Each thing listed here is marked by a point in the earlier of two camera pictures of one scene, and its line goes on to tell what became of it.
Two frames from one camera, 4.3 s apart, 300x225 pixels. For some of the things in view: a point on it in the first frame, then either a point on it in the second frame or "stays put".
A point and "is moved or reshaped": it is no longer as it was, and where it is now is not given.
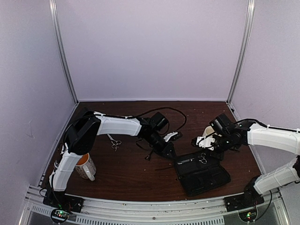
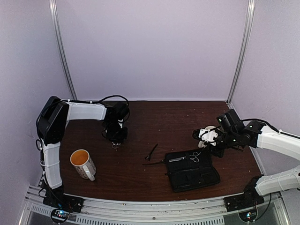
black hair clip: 148,156 stays put
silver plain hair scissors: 115,142 stays put
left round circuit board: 60,215 stays put
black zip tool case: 199,173 is moved or reshaped
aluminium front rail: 274,210 stays put
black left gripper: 165,152 → 119,139
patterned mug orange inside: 85,168 stays put
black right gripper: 219,156 stays put
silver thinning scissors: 203,160 → 194,159
